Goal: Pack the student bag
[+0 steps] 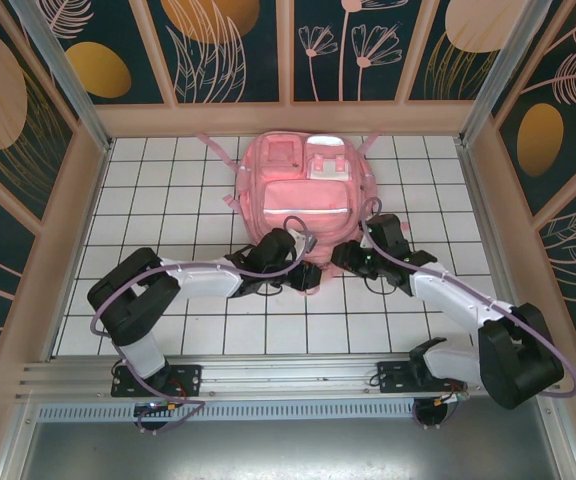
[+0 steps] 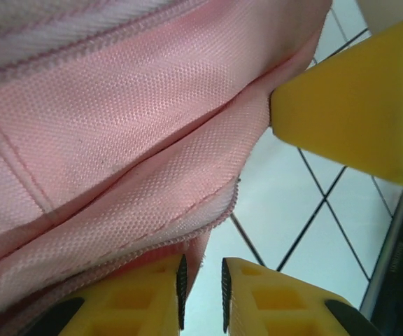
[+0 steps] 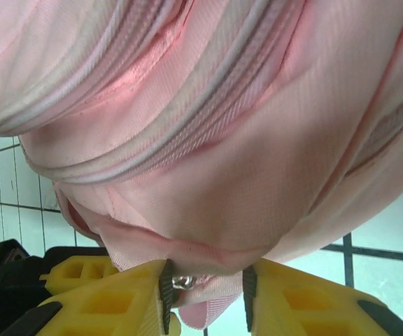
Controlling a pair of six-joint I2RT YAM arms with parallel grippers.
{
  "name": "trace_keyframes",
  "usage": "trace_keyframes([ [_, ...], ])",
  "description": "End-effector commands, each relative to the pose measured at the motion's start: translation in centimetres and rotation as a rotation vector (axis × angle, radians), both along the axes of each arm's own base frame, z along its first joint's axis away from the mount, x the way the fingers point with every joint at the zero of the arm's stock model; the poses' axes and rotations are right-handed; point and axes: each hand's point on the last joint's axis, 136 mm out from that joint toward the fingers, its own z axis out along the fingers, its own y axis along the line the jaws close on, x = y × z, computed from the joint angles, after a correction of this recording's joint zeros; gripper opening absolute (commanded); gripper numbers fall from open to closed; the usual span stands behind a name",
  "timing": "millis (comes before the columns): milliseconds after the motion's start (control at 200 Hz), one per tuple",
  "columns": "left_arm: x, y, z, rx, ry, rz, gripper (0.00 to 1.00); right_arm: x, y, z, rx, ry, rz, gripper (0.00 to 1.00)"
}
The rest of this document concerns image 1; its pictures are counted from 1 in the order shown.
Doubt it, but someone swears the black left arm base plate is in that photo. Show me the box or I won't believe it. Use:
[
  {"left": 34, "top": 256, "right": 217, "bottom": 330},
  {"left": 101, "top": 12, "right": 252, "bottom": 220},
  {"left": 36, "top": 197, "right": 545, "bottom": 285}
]
[{"left": 111, "top": 363, "right": 204, "bottom": 399}]

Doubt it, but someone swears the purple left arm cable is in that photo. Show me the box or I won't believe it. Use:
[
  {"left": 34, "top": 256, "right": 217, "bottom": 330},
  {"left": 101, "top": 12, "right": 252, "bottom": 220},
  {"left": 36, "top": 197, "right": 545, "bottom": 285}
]
[{"left": 90, "top": 214, "right": 314, "bottom": 436}]

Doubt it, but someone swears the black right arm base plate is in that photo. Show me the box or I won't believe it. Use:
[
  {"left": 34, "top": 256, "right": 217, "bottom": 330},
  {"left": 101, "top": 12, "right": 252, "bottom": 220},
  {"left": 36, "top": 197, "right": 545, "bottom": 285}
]
[{"left": 376, "top": 359, "right": 422, "bottom": 399}]

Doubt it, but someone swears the aluminium mounting rail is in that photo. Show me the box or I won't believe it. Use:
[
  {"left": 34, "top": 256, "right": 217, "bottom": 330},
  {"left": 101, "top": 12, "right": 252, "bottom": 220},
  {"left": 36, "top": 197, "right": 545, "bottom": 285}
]
[{"left": 15, "top": 353, "right": 567, "bottom": 401}]

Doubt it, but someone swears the aluminium corner post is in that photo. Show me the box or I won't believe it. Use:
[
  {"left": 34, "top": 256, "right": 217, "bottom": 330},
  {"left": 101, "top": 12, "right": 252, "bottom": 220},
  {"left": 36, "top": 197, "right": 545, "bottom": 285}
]
[
  {"left": 460, "top": 0, "right": 554, "bottom": 146},
  {"left": 10, "top": 0, "right": 115, "bottom": 154}
]

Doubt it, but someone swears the small circuit board with wires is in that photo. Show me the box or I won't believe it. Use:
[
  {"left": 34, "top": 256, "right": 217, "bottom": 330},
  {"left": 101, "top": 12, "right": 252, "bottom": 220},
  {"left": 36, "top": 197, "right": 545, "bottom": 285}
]
[
  {"left": 132, "top": 399, "right": 192, "bottom": 417},
  {"left": 432, "top": 391, "right": 469, "bottom": 406}
]

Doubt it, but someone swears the grey slotted cable duct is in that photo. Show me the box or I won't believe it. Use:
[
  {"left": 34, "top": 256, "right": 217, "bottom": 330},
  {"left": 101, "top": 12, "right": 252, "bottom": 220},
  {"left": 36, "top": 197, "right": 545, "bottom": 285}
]
[{"left": 35, "top": 401, "right": 422, "bottom": 424}]

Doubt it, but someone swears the pink backpack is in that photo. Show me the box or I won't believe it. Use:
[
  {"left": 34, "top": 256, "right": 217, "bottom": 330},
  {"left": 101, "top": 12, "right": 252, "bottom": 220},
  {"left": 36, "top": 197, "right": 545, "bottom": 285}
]
[{"left": 195, "top": 129, "right": 413, "bottom": 300}]

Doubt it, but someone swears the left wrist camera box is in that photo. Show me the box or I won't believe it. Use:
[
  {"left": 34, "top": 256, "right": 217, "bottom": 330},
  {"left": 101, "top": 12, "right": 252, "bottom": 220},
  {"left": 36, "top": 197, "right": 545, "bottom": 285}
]
[{"left": 286, "top": 228, "right": 318, "bottom": 255}]

